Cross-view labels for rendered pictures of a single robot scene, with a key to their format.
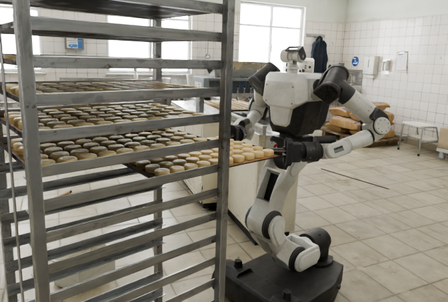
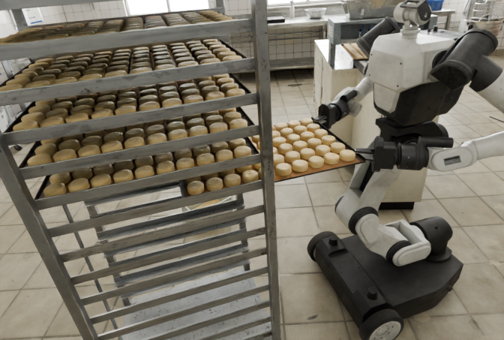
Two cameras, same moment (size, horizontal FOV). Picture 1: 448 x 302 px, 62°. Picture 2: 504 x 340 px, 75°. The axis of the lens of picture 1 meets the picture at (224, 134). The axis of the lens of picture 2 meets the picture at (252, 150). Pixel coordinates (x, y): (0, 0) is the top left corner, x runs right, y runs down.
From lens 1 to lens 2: 63 cm
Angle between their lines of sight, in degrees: 29
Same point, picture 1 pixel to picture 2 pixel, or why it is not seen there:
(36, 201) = (35, 234)
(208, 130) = (337, 81)
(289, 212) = (416, 182)
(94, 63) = (66, 90)
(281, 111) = (385, 91)
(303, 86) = (415, 62)
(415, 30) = not seen: outside the picture
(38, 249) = (52, 271)
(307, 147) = (403, 154)
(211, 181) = (339, 133)
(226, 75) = (259, 79)
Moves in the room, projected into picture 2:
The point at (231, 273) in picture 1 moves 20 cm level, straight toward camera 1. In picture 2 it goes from (324, 248) to (313, 277)
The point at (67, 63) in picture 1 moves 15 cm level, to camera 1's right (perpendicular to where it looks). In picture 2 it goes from (32, 95) to (82, 100)
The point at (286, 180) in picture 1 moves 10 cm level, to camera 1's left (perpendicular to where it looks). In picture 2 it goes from (384, 177) to (358, 173)
